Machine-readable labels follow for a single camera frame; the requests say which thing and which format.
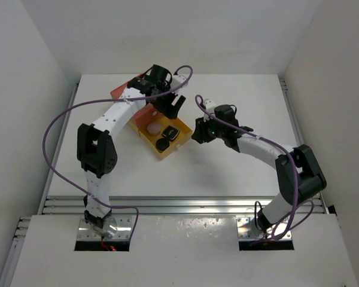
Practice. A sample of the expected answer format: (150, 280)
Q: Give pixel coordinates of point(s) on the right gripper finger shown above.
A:
(198, 134)
(207, 137)

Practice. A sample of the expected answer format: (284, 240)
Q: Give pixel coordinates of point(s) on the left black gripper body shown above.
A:
(159, 101)

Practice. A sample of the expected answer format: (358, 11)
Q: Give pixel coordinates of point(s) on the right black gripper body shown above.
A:
(211, 126)

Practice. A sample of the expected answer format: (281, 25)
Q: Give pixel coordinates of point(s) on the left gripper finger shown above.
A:
(163, 102)
(174, 104)

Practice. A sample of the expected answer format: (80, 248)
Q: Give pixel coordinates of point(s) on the black square compact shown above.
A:
(171, 133)

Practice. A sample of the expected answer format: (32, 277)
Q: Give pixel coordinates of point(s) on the pink octagonal jar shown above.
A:
(154, 128)

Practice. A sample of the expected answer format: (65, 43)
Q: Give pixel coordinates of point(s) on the black round compact jar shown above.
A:
(162, 144)

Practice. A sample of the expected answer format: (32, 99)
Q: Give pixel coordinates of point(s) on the yellow drawer box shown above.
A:
(183, 137)

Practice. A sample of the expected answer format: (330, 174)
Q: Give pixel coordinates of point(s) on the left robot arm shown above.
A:
(95, 142)

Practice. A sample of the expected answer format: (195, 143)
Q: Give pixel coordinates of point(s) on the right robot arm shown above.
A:
(298, 172)

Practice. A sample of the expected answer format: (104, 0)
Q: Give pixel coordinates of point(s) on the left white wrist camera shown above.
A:
(178, 82)

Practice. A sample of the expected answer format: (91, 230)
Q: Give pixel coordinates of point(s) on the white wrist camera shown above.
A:
(209, 105)
(178, 82)

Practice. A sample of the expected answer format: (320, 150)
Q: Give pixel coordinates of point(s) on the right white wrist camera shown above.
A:
(209, 105)

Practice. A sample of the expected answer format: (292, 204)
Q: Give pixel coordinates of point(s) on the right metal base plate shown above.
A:
(248, 232)

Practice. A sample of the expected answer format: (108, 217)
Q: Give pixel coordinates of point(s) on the metal base plate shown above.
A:
(248, 232)
(117, 228)

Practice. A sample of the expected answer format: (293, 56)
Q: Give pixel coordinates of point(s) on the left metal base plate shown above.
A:
(117, 228)

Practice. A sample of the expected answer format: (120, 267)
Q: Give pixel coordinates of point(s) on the aluminium rail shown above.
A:
(63, 205)

